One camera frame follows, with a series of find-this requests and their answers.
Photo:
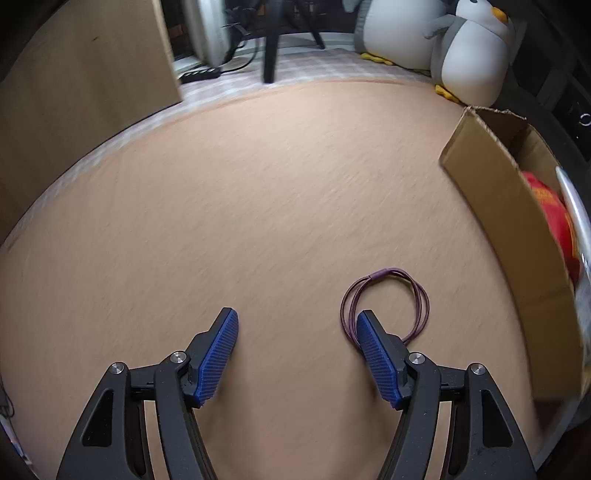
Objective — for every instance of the white window frame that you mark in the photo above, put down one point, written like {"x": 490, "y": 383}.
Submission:
{"x": 210, "y": 27}

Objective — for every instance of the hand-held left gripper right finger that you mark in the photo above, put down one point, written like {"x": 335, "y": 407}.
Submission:
{"x": 378, "y": 360}

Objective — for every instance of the checked blanket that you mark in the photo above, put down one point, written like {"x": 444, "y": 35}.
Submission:
{"x": 323, "y": 62}

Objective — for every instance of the red cloth bag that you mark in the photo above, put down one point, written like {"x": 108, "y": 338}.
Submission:
{"x": 551, "y": 212}

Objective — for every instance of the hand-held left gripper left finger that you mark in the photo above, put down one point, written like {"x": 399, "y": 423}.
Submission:
{"x": 217, "y": 360}

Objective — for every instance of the black tripod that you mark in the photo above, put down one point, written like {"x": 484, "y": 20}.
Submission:
{"x": 272, "y": 41}

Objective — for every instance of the light plywood board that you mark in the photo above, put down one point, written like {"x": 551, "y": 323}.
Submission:
{"x": 92, "y": 83}

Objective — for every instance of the cardboard box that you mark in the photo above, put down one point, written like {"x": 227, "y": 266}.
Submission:
{"x": 508, "y": 230}

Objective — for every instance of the black power strip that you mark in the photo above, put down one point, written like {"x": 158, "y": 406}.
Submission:
{"x": 201, "y": 74}

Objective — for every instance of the large penguin plush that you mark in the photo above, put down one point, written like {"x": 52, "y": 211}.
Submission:
{"x": 401, "y": 27}

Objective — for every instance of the small penguin plush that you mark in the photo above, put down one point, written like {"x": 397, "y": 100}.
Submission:
{"x": 471, "y": 55}

